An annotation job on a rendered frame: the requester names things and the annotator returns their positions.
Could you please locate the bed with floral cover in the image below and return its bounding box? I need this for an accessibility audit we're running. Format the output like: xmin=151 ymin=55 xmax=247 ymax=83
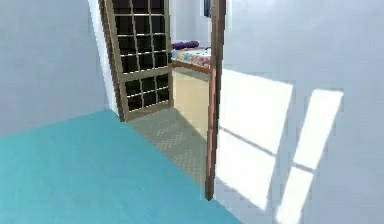
xmin=170 ymin=46 xmax=212 ymax=75

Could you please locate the purple pillow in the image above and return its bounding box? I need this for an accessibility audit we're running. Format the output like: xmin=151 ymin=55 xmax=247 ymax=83
xmin=172 ymin=40 xmax=200 ymax=51

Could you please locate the brown glass-paned room door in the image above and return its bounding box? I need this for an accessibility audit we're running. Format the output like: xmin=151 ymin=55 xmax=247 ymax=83
xmin=98 ymin=0 xmax=175 ymax=123

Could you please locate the dark window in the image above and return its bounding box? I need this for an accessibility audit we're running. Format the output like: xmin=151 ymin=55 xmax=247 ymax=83
xmin=203 ymin=0 xmax=213 ymax=19

